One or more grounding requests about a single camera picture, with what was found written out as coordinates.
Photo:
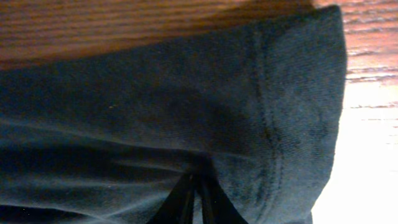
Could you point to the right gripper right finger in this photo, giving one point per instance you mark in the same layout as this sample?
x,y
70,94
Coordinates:
x,y
216,206

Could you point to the black t-shirt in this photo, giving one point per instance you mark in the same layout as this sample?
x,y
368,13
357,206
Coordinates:
x,y
105,139

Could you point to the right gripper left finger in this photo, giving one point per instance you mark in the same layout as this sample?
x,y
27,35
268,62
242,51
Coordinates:
x,y
178,206

